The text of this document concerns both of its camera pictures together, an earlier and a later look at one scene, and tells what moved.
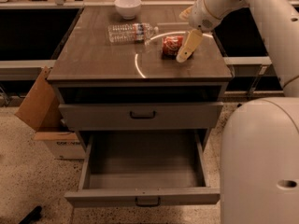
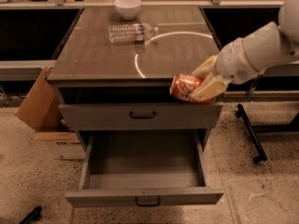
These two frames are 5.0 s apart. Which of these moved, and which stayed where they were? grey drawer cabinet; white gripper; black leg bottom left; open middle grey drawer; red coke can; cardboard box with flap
Moved: white gripper; red coke can
Stayed: open middle grey drawer; grey drawer cabinet; cardboard box with flap; black leg bottom left
